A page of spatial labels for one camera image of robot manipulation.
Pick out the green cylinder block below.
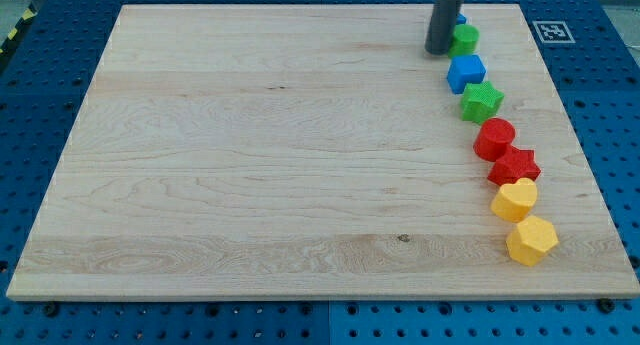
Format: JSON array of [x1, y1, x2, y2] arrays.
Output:
[[447, 24, 480, 58]]

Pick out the light wooden board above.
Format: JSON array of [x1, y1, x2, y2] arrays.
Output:
[[7, 4, 639, 302]]

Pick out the green star block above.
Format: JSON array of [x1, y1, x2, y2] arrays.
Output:
[[460, 81, 505, 125]]

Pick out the blue cube block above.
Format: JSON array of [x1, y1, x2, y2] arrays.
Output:
[[446, 54, 487, 94]]

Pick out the red cylinder block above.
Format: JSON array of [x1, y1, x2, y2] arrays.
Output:
[[473, 117, 516, 162]]

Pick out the yellow heart block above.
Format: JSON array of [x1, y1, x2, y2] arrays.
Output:
[[490, 178, 538, 223]]

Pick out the red star block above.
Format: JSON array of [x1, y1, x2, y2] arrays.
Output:
[[487, 145, 541, 186]]

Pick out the small blue block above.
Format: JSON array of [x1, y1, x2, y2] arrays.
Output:
[[456, 14, 467, 25]]

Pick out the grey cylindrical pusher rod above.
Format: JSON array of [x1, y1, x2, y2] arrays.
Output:
[[424, 0, 465, 55]]

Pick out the yellow hexagon block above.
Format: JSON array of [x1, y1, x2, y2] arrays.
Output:
[[506, 216, 559, 266]]

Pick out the white fiducial marker tag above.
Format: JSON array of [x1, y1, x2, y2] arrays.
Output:
[[533, 20, 575, 44]]

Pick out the black yellow hazard tape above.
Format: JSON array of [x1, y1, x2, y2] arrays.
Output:
[[1, 3, 38, 55]]

